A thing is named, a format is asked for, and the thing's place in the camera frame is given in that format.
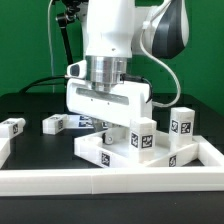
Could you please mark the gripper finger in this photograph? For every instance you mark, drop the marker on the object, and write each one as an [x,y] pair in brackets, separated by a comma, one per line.
[98,125]
[109,137]

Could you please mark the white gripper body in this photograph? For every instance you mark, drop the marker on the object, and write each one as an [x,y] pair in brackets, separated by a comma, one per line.
[124,102]

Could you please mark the white square table top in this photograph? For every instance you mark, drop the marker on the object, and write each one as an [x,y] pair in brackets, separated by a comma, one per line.
[93,149]

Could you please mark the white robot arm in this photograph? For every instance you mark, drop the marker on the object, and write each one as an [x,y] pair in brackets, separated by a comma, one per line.
[113,32]

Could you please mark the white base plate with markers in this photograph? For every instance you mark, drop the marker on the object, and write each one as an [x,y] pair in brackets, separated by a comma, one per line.
[79,122]

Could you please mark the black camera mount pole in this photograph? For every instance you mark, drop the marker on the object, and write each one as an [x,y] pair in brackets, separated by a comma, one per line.
[63,19]

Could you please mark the white U-shaped fence wall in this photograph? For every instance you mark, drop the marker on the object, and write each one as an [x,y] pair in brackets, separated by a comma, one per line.
[209,176]

